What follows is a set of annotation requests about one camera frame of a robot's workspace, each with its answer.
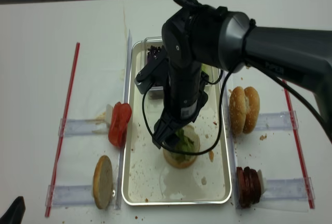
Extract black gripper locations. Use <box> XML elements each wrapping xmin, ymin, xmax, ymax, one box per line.
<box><xmin>153</xmin><ymin>61</ymin><xmax>208</xmax><ymax>152</ymax></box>

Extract lettuce piece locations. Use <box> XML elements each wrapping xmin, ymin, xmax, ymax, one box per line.
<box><xmin>171</xmin><ymin>129</ymin><xmax>196</xmax><ymax>163</ymax></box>

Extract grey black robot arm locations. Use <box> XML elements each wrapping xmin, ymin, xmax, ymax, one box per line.
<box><xmin>150</xmin><ymin>0</ymin><xmax>331</xmax><ymax>149</ymax></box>

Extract red tomato slices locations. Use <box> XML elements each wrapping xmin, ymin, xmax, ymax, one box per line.
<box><xmin>108</xmin><ymin>102</ymin><xmax>132</xmax><ymax>148</ymax></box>

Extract white paper behind tomato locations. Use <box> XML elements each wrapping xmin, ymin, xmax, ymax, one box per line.
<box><xmin>104</xmin><ymin>104</ymin><xmax>114</xmax><ymax>126</ymax></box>

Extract green lettuce pile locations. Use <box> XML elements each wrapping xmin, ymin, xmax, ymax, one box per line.
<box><xmin>201</xmin><ymin>63</ymin><xmax>211</xmax><ymax>74</ymax></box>

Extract dark meat patties stack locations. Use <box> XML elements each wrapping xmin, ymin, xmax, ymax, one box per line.
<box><xmin>236</xmin><ymin>166</ymin><xmax>262</xmax><ymax>208</ymax></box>

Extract white paper behind patties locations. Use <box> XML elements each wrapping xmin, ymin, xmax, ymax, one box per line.
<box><xmin>257</xmin><ymin>170</ymin><xmax>267</xmax><ymax>195</ymax></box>

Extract bun bottom on tray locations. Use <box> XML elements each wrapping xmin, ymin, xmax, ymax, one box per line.
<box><xmin>163</xmin><ymin>125</ymin><xmax>200</xmax><ymax>169</ymax></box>

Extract white metal tray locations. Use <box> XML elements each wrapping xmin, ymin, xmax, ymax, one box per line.
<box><xmin>122</xmin><ymin>40</ymin><xmax>232</xmax><ymax>205</ymax></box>

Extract upright bun slice left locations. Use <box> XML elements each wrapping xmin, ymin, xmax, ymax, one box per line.
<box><xmin>93</xmin><ymin>155</ymin><xmax>113</xmax><ymax>209</ymax></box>

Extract sesame bun left half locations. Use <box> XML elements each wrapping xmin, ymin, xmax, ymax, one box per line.
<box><xmin>229</xmin><ymin>87</ymin><xmax>246</xmax><ymax>135</ymax></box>

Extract sesame bun half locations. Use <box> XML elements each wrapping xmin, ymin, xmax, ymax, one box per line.
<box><xmin>243</xmin><ymin>87</ymin><xmax>260</xmax><ymax>134</ymax></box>
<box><xmin>229</xmin><ymin>87</ymin><xmax>246</xmax><ymax>135</ymax></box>

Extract shredded purple cabbage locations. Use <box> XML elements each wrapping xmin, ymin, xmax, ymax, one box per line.
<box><xmin>146</xmin><ymin>46</ymin><xmax>164</xmax><ymax>63</ymax></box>

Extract clear plastic salad container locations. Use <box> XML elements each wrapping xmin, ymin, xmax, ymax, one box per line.
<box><xmin>141</xmin><ymin>36</ymin><xmax>220</xmax><ymax>100</ymax></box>

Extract sesame bun right half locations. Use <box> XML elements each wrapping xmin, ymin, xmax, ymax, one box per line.
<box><xmin>243</xmin><ymin>87</ymin><xmax>260</xmax><ymax>134</ymax></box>

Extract clear holder upper left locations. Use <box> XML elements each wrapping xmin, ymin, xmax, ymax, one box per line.
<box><xmin>58</xmin><ymin>118</ymin><xmax>109</xmax><ymax>137</ymax></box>

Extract clear holder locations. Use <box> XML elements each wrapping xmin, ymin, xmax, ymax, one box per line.
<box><xmin>58</xmin><ymin>118</ymin><xmax>109</xmax><ymax>137</ymax></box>
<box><xmin>45</xmin><ymin>185</ymin><xmax>95</xmax><ymax>207</ymax></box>
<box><xmin>261</xmin><ymin>177</ymin><xmax>315</xmax><ymax>200</ymax></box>
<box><xmin>254</xmin><ymin>111</ymin><xmax>298</xmax><ymax>131</ymax></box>

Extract red straw left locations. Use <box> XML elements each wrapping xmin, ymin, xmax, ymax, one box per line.
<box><xmin>45</xmin><ymin>43</ymin><xmax>80</xmax><ymax>218</ymax></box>

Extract red straw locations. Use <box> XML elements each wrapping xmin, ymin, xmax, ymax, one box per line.
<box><xmin>45</xmin><ymin>43</ymin><xmax>80</xmax><ymax>218</ymax></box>
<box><xmin>284</xmin><ymin>89</ymin><xmax>315</xmax><ymax>209</ymax></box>

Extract clear holder lower left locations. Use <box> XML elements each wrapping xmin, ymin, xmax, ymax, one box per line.
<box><xmin>45</xmin><ymin>185</ymin><xmax>95</xmax><ymax>207</ymax></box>

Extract clear holder upper right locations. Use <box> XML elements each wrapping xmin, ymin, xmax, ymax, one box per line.
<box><xmin>254</xmin><ymin>111</ymin><xmax>298</xmax><ymax>131</ymax></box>

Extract clear holder lower right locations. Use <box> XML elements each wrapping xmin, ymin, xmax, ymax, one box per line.
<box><xmin>261</xmin><ymin>177</ymin><xmax>315</xmax><ymax>200</ymax></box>

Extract red straw right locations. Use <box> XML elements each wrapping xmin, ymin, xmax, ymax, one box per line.
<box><xmin>284</xmin><ymin>89</ymin><xmax>315</xmax><ymax>209</ymax></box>

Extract black object bottom left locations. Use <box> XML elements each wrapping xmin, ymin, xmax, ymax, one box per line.
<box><xmin>0</xmin><ymin>196</ymin><xmax>26</xmax><ymax>224</ymax></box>

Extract clear plastic rail left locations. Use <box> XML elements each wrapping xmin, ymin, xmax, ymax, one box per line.
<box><xmin>114</xmin><ymin>29</ymin><xmax>133</xmax><ymax>209</ymax></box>

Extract clear plastic rail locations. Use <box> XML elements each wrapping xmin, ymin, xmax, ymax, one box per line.
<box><xmin>221</xmin><ymin>72</ymin><xmax>240</xmax><ymax>209</ymax></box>
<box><xmin>114</xmin><ymin>29</ymin><xmax>133</xmax><ymax>209</ymax></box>

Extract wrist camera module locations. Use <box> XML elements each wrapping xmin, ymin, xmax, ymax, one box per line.
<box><xmin>134</xmin><ymin>53</ymin><xmax>169</xmax><ymax>94</ymax></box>

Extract clear plastic rail right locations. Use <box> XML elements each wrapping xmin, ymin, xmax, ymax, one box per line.
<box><xmin>221</xmin><ymin>72</ymin><xmax>240</xmax><ymax>209</ymax></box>

